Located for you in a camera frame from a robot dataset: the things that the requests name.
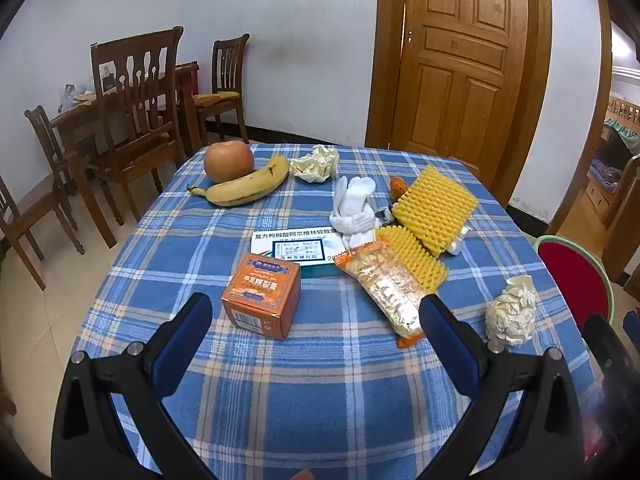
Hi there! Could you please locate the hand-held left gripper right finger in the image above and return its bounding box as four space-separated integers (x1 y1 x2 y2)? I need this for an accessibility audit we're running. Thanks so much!
419 294 586 480

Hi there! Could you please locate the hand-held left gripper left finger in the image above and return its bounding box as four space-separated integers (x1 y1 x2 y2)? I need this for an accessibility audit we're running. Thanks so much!
52 291 221 480

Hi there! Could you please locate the red basin with green rim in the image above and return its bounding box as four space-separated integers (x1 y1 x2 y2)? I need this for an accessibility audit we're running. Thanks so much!
531 233 616 333

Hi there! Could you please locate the large yellow foam fruit net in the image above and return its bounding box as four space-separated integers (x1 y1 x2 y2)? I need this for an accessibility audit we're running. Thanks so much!
391 166 479 257

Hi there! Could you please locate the white medicine box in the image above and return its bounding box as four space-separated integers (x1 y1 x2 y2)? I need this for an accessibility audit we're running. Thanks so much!
250 230 351 278

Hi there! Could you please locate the white sock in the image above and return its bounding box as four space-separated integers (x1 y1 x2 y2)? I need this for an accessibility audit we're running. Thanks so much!
329 176 381 251

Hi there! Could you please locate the crumpled cream paper ball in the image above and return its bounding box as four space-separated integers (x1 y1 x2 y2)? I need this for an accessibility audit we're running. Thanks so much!
485 276 536 347
290 144 340 184

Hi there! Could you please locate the clear snack packet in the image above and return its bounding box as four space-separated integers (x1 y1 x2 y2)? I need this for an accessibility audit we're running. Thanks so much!
332 241 436 350

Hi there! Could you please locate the orange cardboard box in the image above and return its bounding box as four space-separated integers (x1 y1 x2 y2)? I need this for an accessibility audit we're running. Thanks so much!
221 252 302 342

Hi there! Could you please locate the small yellow foam fruit net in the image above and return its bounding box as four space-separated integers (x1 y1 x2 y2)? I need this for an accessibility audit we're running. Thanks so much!
375 225 450 294

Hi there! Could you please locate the blue plaid tablecloth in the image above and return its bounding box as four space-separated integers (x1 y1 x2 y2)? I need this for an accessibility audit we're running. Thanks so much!
70 142 601 480

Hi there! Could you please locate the yellow banana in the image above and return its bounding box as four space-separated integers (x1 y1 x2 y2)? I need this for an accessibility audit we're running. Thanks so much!
187 154 291 207

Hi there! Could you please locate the red apple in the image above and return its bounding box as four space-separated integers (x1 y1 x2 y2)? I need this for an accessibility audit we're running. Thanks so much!
203 141 255 184

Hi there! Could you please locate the wooden bunk bed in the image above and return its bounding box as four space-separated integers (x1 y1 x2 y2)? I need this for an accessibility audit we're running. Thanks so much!
585 95 640 226

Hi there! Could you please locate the yellow seat cushion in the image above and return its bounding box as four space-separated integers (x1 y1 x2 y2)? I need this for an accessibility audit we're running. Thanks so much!
192 91 242 108

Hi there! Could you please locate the wooden dining table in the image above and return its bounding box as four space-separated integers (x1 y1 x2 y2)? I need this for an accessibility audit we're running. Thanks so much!
50 60 201 251

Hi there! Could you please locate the tall wooden chair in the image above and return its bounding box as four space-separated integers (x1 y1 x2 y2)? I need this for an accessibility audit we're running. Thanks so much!
90 25 188 226

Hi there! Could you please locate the clear plastic bag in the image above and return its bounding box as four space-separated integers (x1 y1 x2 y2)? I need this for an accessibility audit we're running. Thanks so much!
57 77 101 111

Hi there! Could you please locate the wooden panel door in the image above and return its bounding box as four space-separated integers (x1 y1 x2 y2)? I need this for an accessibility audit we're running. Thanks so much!
391 0 532 156

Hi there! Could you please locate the wooden chair with cushion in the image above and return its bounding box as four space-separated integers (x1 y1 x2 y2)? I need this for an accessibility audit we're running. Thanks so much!
192 33 251 147

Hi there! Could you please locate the wooden door frame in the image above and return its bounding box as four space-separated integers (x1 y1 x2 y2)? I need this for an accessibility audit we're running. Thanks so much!
365 0 553 206

